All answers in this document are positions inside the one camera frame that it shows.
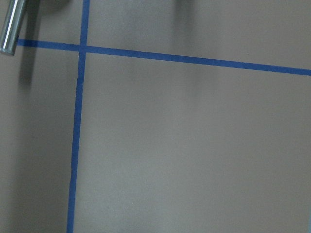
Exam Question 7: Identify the metal ice scoop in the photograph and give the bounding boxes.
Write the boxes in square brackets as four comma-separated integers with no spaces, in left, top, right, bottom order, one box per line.
[0,0,27,56]

